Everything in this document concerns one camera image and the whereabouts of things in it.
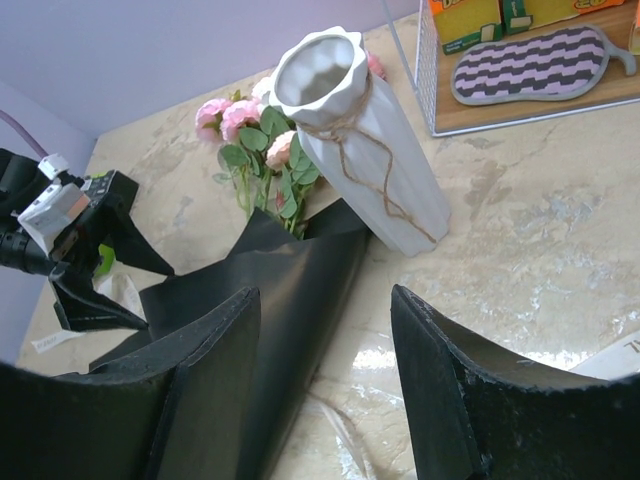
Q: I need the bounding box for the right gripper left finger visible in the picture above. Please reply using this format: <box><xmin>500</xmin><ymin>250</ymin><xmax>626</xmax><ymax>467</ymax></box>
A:
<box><xmin>1</xmin><ymin>288</ymin><xmax>260</xmax><ymax>479</ymax></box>

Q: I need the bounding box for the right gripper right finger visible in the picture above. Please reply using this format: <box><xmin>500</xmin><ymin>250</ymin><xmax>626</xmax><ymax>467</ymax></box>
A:
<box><xmin>391</xmin><ymin>285</ymin><xmax>639</xmax><ymax>479</ymax></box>

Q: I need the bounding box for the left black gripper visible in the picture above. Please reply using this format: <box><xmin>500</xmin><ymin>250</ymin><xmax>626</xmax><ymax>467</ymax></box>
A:
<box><xmin>48</xmin><ymin>192</ymin><xmax>175</xmax><ymax>331</ymax></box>

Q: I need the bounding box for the beige printed ribbon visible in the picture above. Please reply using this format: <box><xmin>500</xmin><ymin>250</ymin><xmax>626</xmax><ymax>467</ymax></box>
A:
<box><xmin>31</xmin><ymin>274</ymin><xmax>149</xmax><ymax>354</ymax></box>

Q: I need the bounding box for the black wrapping paper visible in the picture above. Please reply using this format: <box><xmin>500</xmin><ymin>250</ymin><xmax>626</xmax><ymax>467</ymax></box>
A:
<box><xmin>91</xmin><ymin>200</ymin><xmax>370</xmax><ymax>479</ymax></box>

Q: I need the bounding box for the peach rose stem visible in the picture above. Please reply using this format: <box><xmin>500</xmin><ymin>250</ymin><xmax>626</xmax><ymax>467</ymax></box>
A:
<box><xmin>256</xmin><ymin>107</ymin><xmax>321</xmax><ymax>239</ymax></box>

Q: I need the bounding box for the white rose stem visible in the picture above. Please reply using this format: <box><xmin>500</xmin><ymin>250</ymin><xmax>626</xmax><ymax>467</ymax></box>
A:
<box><xmin>251</xmin><ymin>76</ymin><xmax>274</xmax><ymax>107</ymax></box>

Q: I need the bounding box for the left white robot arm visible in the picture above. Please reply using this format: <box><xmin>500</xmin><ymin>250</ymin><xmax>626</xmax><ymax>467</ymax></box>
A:
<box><xmin>1</xmin><ymin>150</ymin><xmax>174</xmax><ymax>332</ymax></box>

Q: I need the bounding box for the white ribbed ceramic vase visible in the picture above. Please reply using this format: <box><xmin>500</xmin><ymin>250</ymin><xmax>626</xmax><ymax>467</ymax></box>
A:
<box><xmin>269</xmin><ymin>27</ymin><xmax>451</xmax><ymax>257</ymax></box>

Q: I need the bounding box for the black green product box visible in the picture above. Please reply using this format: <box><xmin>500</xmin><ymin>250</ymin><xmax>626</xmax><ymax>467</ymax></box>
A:
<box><xmin>82</xmin><ymin>170</ymin><xmax>140</xmax><ymax>278</ymax></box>

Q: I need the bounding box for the pink rose stem left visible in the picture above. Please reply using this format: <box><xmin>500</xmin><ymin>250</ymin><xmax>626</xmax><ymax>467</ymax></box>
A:
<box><xmin>195</xmin><ymin>90</ymin><xmax>263</xmax><ymax>218</ymax></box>

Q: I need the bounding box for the pink rose stem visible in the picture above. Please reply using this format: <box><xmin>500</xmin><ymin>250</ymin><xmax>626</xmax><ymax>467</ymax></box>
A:
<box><xmin>365</xmin><ymin>50</ymin><xmax>387</xmax><ymax>81</ymax></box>
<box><xmin>195</xmin><ymin>90</ymin><xmax>263</xmax><ymax>218</ymax></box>

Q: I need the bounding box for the pink rose stem right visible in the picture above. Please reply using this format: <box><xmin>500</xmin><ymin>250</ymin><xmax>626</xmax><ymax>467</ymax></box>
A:
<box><xmin>365</xmin><ymin>50</ymin><xmax>387</xmax><ymax>81</ymax></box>

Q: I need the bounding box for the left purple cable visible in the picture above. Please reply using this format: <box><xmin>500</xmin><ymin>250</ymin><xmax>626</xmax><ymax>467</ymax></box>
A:
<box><xmin>0</xmin><ymin>109</ymin><xmax>51</xmax><ymax>159</ymax></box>

